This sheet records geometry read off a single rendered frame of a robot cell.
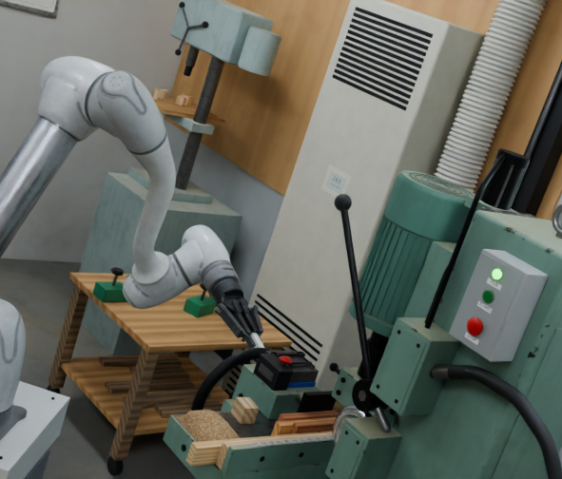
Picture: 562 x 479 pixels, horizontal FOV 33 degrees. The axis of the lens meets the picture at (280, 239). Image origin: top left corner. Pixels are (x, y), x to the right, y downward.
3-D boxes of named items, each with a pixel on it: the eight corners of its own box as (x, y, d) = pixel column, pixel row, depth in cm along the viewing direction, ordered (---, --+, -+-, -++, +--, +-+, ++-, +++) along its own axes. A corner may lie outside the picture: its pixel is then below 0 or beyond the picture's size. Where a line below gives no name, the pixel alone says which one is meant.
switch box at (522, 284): (470, 334, 163) (504, 250, 159) (513, 362, 156) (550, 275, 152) (447, 333, 159) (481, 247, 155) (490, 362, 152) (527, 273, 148)
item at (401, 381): (398, 389, 175) (426, 316, 171) (431, 414, 169) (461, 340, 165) (366, 390, 170) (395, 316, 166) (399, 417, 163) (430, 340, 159)
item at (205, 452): (396, 439, 213) (401, 424, 212) (401, 444, 212) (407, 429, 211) (185, 460, 176) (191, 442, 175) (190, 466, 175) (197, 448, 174)
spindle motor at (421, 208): (389, 307, 205) (439, 174, 197) (445, 346, 193) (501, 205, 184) (330, 305, 194) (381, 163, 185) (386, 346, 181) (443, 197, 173)
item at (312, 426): (365, 437, 209) (374, 416, 208) (370, 442, 208) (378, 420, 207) (284, 445, 194) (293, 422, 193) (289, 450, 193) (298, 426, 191)
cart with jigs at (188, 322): (172, 386, 405) (216, 251, 388) (250, 461, 366) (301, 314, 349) (34, 396, 360) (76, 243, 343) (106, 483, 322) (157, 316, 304)
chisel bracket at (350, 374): (351, 400, 205) (364, 366, 202) (393, 435, 195) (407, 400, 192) (326, 401, 200) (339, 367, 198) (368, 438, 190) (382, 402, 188)
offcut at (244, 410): (230, 411, 200) (235, 396, 199) (244, 412, 202) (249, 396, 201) (240, 424, 197) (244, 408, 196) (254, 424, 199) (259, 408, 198)
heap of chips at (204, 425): (210, 413, 197) (216, 398, 196) (247, 451, 187) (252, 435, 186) (175, 416, 191) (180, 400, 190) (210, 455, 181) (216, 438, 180)
